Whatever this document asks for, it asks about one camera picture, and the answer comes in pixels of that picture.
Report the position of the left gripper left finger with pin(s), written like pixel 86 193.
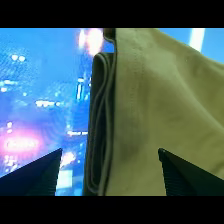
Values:
pixel 33 178

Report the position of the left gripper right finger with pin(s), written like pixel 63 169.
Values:
pixel 190 178

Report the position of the brown garment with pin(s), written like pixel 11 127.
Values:
pixel 156 110

